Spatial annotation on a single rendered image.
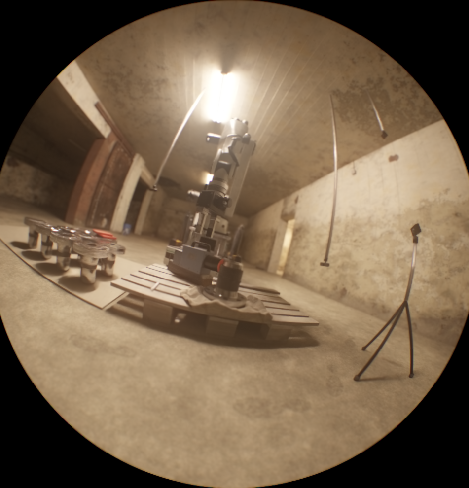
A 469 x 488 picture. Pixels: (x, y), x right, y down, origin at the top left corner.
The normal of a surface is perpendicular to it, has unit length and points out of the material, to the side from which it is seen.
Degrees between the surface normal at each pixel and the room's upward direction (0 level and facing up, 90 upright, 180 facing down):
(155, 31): 180
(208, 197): 90
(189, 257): 90
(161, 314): 90
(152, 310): 90
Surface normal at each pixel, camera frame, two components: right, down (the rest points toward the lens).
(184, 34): -0.25, 0.97
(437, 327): -0.95, -0.25
